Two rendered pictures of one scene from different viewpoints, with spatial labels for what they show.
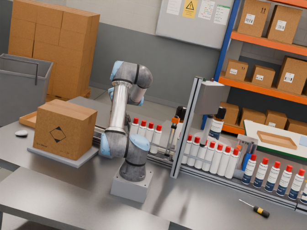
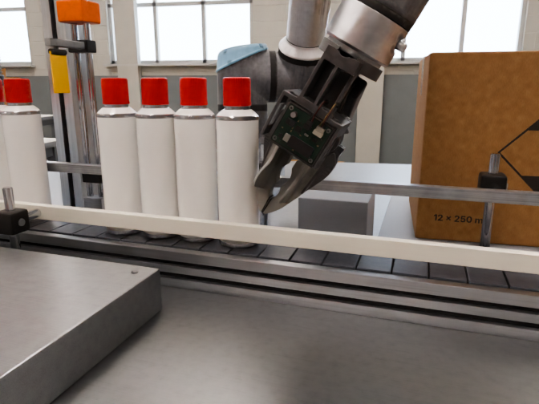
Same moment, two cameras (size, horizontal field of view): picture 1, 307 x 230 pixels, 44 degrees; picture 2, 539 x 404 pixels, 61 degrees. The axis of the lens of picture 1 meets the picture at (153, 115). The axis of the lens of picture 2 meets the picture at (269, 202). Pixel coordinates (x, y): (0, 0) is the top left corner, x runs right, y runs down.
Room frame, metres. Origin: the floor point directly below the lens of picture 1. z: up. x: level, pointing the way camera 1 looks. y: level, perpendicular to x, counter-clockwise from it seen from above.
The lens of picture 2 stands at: (3.02, 0.19, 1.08)
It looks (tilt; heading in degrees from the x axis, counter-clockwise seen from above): 14 degrees down; 185
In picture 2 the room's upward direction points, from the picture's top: straight up
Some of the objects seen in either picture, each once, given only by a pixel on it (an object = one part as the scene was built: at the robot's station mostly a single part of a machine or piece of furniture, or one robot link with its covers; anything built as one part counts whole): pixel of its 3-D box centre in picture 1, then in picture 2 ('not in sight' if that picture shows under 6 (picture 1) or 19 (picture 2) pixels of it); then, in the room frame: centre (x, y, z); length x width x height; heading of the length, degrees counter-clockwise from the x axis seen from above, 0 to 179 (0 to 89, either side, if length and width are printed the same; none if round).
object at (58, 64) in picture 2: not in sight; (59, 71); (2.38, -0.15, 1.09); 0.03 x 0.01 x 0.06; 166
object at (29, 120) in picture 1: (47, 121); not in sight; (2.62, 0.76, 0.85); 0.30 x 0.26 x 0.04; 76
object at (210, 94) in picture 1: (206, 97); not in sight; (2.27, -0.29, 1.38); 0.17 x 0.10 x 0.19; 131
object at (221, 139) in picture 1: (212, 140); not in sight; (2.92, -0.52, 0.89); 0.31 x 0.31 x 0.01
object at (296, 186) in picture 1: (297, 184); not in sight; (2.20, -0.97, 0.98); 0.05 x 0.05 x 0.20
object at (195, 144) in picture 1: (193, 151); not in sight; (2.36, -0.32, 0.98); 0.05 x 0.05 x 0.20
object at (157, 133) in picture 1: (156, 138); (120, 156); (2.42, -0.06, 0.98); 0.05 x 0.05 x 0.20
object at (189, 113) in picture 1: (185, 128); (63, 30); (2.23, -0.22, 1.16); 0.04 x 0.04 x 0.67; 76
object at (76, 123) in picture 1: (66, 128); (514, 143); (2.24, 0.53, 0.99); 0.30 x 0.24 x 0.27; 80
